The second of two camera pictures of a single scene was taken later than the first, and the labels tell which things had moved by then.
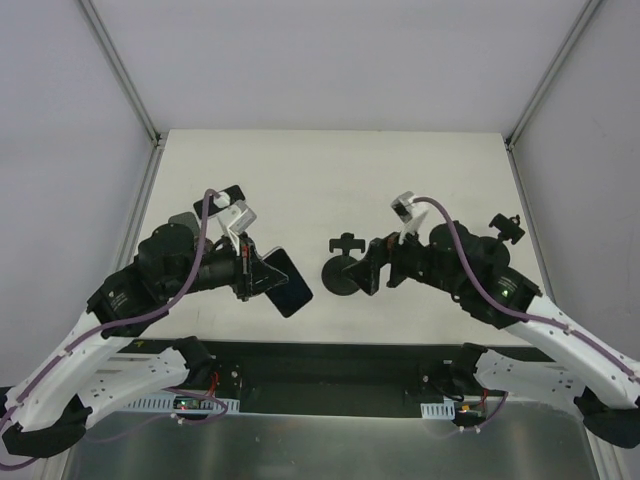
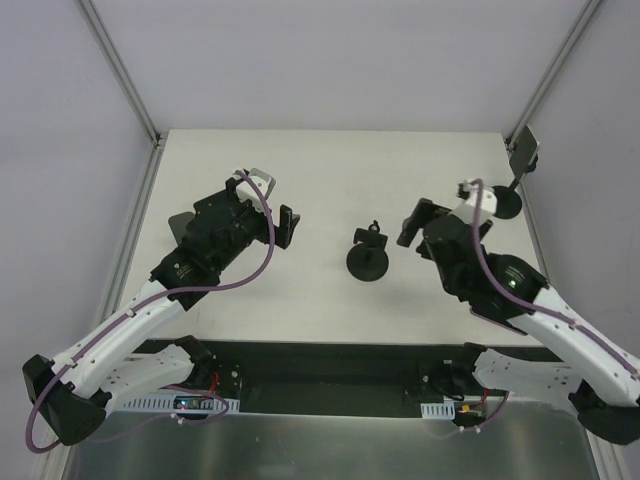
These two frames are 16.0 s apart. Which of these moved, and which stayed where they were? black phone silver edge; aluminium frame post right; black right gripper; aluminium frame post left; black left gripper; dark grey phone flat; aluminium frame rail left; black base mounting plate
Moved: black right gripper; black left gripper; black phone silver edge
Stayed: aluminium frame rail left; dark grey phone flat; black base mounting plate; aluminium frame post left; aluminium frame post right
